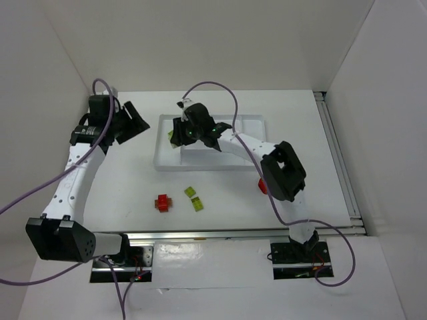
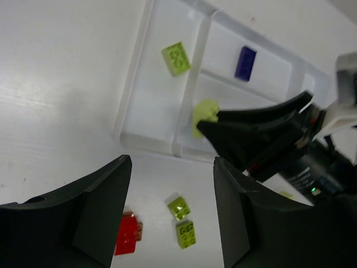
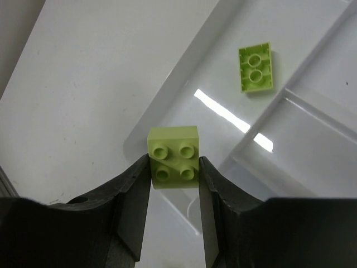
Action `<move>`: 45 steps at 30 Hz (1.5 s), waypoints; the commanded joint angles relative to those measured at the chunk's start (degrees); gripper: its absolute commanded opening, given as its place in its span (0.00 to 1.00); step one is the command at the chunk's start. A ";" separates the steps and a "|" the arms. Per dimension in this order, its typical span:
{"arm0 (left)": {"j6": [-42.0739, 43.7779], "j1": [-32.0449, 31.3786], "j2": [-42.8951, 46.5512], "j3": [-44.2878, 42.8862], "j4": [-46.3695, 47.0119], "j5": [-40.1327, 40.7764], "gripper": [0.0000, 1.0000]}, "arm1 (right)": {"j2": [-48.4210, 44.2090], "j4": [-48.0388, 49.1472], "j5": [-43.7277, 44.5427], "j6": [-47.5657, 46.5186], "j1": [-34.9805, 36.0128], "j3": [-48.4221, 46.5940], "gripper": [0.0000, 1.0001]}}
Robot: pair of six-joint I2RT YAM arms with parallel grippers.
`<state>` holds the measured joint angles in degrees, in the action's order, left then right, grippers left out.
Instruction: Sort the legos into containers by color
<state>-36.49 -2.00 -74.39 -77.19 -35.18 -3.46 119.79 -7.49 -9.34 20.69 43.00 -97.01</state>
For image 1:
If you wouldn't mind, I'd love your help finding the pale yellow lego brick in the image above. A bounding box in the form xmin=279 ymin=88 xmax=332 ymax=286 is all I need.
xmin=167 ymin=130 xmax=177 ymax=149

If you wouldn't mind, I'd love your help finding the yellow-green square lego brick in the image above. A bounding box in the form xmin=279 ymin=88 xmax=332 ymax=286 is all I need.
xmin=184 ymin=187 xmax=196 ymax=198

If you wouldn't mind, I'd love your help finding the yellow-green long lego brick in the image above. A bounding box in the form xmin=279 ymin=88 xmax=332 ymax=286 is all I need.
xmin=191 ymin=197 xmax=204 ymax=212

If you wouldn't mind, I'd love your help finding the orange lego plate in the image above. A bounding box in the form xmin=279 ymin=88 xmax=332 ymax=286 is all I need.
xmin=154 ymin=194 xmax=173 ymax=212

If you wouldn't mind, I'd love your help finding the red and yellow lego block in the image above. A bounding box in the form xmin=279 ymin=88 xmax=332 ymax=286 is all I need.
xmin=258 ymin=179 xmax=268 ymax=195

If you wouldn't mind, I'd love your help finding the red lego brick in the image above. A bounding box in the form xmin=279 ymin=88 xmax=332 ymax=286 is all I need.
xmin=156 ymin=194 xmax=169 ymax=213

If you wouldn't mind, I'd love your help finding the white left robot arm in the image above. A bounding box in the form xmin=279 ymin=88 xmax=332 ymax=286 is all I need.
xmin=25 ymin=95 xmax=150 ymax=263

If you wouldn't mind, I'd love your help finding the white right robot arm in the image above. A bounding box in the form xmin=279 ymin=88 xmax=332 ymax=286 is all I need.
xmin=170 ymin=99 xmax=319 ymax=254

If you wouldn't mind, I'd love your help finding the white divided sorting tray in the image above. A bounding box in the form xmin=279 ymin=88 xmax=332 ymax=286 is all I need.
xmin=154 ymin=113 xmax=268 ymax=173

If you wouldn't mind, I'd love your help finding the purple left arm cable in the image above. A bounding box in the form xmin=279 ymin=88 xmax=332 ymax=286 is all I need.
xmin=0 ymin=78 xmax=127 ymax=320

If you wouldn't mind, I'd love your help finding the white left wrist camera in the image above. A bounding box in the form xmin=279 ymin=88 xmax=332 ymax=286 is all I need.
xmin=110 ymin=87 xmax=121 ymax=113

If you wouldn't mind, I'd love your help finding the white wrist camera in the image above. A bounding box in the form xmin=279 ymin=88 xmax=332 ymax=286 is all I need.
xmin=177 ymin=98 xmax=194 ymax=121
xmin=110 ymin=87 xmax=121 ymax=113

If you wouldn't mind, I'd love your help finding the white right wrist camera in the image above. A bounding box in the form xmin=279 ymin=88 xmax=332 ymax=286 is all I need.
xmin=177 ymin=98 xmax=194 ymax=121

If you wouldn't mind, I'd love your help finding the aluminium front rail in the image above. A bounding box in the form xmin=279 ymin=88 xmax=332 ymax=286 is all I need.
xmin=127 ymin=227 xmax=366 ymax=241

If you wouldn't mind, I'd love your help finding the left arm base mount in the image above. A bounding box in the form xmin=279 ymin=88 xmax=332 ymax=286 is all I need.
xmin=89 ymin=244 xmax=154 ymax=283

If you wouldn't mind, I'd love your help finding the aluminium side rail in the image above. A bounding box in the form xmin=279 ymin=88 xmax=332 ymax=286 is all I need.
xmin=313 ymin=91 xmax=367 ymax=235

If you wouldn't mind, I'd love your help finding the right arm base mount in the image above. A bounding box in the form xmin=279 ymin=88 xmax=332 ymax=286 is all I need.
xmin=267 ymin=241 xmax=334 ymax=280

